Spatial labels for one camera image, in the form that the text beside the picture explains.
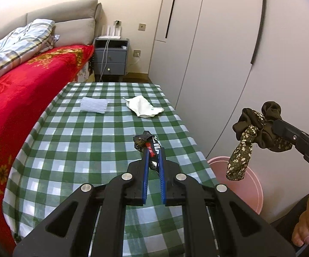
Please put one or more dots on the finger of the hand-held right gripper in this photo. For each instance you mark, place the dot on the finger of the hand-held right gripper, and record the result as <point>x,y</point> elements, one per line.
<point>290,136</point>

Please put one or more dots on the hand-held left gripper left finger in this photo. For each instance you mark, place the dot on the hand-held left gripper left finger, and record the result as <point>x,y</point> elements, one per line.
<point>145,176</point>

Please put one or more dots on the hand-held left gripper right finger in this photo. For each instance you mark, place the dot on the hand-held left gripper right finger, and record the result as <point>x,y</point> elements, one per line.
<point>163,176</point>

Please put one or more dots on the small black wrapper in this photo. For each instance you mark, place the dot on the small black wrapper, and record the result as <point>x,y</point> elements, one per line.
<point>143,139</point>

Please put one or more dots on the dark floral scrunchie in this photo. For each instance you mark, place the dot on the dark floral scrunchie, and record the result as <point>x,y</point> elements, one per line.
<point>253,131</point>

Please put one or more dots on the pink plastic bin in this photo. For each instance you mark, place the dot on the pink plastic bin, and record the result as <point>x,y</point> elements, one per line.
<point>240,182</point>

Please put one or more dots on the green checked tablecloth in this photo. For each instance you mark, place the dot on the green checked tablecloth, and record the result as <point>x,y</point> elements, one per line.
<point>90,139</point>

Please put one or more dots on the white paper bag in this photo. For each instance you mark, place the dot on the white paper bag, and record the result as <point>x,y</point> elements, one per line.
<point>143,107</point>

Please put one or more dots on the white pleated paper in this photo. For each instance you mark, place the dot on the white pleated paper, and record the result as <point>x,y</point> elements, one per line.
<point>94,105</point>

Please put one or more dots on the white wardrobe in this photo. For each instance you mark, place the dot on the white wardrobe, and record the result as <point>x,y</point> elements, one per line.
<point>224,59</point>

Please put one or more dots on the grey nightstand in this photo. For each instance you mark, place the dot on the grey nightstand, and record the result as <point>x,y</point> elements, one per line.
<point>113,59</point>

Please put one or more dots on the white router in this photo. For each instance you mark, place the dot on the white router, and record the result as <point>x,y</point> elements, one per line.
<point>111,36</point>

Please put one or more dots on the red floral blanket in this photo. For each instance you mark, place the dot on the red floral blanket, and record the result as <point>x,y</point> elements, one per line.
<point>23,93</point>

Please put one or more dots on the beige upholstered headboard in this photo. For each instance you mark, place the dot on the beige upholstered headboard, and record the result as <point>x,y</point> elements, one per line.
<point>74,24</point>

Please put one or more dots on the plaid quilt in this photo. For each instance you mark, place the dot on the plaid quilt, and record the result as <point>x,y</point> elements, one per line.
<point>15,45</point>

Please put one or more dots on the wall socket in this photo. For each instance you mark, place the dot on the wall socket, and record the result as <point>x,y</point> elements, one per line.
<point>136,53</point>

